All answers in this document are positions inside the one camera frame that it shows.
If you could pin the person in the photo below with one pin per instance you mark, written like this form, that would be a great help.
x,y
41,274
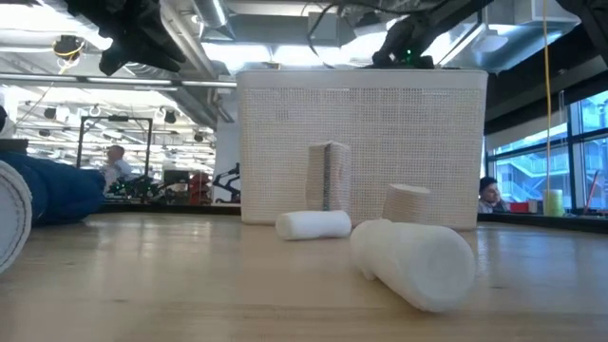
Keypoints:
x,y
489,195
118,166

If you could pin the white ceiling pipe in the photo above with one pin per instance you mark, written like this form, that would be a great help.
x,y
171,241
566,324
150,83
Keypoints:
x,y
119,81

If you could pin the blue fabric wrap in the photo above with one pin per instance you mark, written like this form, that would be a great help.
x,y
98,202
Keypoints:
x,y
62,190

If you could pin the tall tan bandage roll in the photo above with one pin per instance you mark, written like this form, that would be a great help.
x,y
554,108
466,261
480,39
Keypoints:
x,y
339,176

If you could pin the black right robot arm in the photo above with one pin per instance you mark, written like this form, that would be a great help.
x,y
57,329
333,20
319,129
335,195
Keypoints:
x,y
408,35

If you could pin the red box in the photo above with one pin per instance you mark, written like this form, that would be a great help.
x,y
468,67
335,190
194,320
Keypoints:
x,y
519,207

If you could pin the silver ventilation duct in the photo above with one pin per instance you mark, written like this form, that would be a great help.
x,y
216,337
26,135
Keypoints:
x,y
199,52

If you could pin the red cart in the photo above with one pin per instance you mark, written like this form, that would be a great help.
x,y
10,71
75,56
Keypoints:
x,y
200,187

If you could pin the black background frame stand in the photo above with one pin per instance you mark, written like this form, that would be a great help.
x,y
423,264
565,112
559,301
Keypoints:
x,y
149,138

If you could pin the white mesh plastic basket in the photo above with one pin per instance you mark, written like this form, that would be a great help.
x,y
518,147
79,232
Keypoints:
x,y
380,119

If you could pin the white gauze roll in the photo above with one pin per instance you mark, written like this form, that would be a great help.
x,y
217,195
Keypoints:
x,y
313,225
418,266

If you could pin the black background robot arm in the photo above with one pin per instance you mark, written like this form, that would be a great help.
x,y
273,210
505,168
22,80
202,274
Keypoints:
x,y
230,183

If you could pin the black ceiling camera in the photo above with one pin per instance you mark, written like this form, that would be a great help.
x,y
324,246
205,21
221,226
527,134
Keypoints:
x,y
69,46

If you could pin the white round object edge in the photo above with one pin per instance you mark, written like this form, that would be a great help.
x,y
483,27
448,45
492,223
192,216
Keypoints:
x,y
12,218

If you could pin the green spool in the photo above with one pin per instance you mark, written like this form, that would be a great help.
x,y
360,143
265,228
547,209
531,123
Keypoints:
x,y
554,203

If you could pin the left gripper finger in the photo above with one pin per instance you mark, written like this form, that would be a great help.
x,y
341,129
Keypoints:
x,y
164,56
114,59

